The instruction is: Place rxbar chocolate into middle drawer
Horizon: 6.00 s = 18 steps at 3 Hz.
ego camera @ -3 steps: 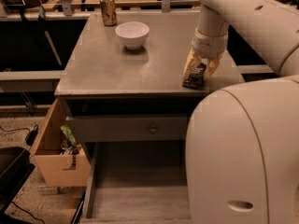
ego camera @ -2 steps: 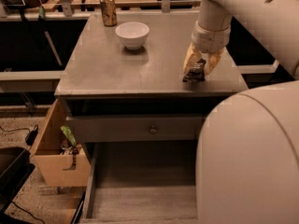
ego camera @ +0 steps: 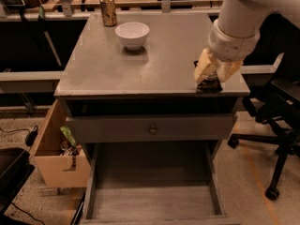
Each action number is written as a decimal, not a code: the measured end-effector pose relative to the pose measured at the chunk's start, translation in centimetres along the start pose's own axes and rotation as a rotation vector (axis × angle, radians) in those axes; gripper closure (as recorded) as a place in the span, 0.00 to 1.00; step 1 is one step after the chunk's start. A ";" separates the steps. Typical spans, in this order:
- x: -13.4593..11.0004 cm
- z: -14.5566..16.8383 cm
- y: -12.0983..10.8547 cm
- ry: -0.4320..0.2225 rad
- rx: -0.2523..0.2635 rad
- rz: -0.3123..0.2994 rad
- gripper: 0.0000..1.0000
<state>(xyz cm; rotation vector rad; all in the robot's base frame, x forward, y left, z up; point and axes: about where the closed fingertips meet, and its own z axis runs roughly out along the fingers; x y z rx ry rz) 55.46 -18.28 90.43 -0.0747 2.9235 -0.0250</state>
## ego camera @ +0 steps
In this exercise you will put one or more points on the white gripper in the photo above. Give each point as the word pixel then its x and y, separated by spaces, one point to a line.
pixel 232 47

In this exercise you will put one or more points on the black rxbar chocolate wrapper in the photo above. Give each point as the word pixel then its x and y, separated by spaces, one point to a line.
pixel 208 82

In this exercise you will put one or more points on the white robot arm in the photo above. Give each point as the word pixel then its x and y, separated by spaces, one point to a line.
pixel 235 33

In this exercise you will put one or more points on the closed grey top drawer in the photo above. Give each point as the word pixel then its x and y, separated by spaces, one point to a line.
pixel 122 128

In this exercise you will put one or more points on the round metal drawer knob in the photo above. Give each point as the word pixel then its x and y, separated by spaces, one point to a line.
pixel 153 130

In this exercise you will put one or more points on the grey wooden drawer cabinet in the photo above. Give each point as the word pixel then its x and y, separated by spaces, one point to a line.
pixel 103 78

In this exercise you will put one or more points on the open grey middle drawer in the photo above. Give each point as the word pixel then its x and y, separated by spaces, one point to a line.
pixel 153 183

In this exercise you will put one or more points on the black office chair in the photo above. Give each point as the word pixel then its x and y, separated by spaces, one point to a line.
pixel 274 97

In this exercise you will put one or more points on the white ceramic bowl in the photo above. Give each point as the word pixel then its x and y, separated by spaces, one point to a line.
pixel 132 35

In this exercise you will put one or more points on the gold soda can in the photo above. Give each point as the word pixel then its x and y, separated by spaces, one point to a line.
pixel 108 12

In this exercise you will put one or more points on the green packet in box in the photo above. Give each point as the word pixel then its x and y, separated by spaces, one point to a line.
pixel 67 133

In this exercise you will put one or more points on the light wooden box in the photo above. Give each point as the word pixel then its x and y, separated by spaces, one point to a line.
pixel 57 169

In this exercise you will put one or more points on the black power adapter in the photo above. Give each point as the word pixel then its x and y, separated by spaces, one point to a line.
pixel 30 139

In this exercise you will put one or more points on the black bin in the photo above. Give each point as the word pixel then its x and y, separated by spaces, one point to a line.
pixel 15 169

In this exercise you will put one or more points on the grey metal rail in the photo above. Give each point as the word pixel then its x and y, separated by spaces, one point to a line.
pixel 29 82

